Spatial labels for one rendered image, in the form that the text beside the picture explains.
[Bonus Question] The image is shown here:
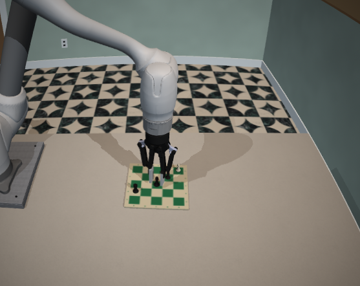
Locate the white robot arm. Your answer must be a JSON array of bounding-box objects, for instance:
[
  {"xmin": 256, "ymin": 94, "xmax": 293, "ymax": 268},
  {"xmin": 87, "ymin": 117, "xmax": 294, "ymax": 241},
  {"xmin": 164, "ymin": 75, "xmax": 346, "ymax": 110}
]
[{"xmin": 0, "ymin": 0, "xmax": 178, "ymax": 194}]

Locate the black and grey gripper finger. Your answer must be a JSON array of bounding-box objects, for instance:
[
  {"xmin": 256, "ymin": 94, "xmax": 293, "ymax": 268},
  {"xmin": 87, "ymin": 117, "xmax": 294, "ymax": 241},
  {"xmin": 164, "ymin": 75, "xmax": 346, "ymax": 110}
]
[
  {"xmin": 137, "ymin": 139, "xmax": 154, "ymax": 183},
  {"xmin": 157, "ymin": 145, "xmax": 178, "ymax": 186}
]

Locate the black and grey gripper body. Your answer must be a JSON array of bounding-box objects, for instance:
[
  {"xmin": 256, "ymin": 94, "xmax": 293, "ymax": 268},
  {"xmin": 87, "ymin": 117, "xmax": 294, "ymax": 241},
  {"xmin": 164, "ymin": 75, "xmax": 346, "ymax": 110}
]
[{"xmin": 144, "ymin": 132, "xmax": 171, "ymax": 154}]

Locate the green and cream chessboard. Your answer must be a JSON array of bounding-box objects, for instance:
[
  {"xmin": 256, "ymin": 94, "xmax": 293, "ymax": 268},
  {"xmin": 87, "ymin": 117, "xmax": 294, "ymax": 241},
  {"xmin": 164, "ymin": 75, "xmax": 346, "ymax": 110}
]
[{"xmin": 124, "ymin": 163, "xmax": 189, "ymax": 210}]

